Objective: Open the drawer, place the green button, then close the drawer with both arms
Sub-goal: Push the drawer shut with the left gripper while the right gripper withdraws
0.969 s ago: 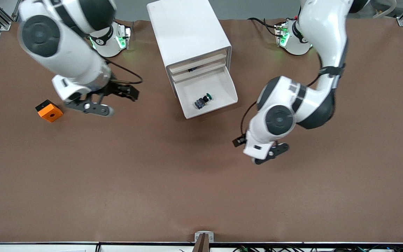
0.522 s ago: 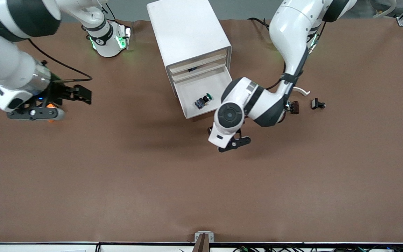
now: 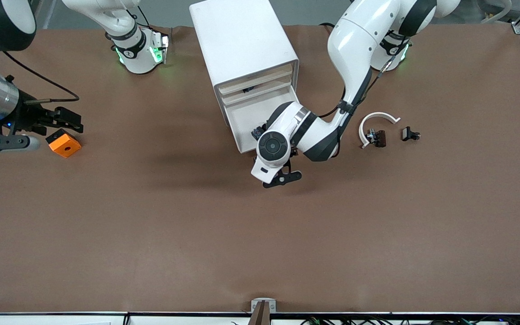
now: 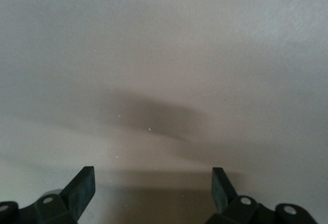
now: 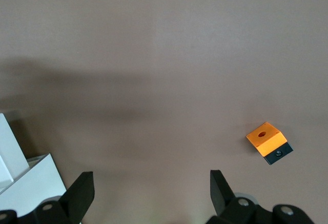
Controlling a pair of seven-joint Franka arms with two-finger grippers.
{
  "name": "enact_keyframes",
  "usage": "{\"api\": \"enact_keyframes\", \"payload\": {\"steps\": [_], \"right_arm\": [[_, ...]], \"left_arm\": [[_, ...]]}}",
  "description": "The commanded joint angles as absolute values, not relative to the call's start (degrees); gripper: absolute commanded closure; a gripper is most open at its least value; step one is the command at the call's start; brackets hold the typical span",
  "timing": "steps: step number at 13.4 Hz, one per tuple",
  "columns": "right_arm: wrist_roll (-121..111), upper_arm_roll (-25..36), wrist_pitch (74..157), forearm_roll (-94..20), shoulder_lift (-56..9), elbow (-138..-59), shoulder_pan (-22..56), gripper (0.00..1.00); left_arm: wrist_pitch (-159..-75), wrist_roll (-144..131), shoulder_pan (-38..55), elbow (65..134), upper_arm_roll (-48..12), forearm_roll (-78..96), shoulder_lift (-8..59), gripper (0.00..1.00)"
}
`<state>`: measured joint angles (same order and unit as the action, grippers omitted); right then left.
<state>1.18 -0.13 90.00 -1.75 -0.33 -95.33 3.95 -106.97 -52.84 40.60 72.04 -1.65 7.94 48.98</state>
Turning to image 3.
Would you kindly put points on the orange box with black base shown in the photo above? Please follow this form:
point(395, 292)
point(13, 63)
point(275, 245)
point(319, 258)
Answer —
point(66, 146)

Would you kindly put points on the white table edge rail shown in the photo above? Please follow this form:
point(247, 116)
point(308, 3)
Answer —
point(61, 319)

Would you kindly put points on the small black clip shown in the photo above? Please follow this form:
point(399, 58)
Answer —
point(407, 133)

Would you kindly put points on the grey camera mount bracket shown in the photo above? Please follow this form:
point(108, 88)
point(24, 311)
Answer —
point(263, 311)

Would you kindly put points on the white curved plastic part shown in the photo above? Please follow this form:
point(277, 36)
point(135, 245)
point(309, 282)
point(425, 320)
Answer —
point(378, 114)

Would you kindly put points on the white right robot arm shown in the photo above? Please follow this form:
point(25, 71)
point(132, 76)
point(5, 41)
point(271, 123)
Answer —
point(138, 54)

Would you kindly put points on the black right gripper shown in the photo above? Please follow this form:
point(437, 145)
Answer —
point(29, 114)

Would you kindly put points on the small brown black component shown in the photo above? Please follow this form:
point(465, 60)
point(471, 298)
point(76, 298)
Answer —
point(379, 138)

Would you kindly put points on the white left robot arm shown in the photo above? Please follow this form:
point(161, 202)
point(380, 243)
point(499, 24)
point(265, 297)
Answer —
point(355, 40)

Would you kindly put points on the small black part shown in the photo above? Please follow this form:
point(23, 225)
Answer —
point(248, 90)

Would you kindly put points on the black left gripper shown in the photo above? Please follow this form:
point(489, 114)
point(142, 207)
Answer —
point(257, 133)

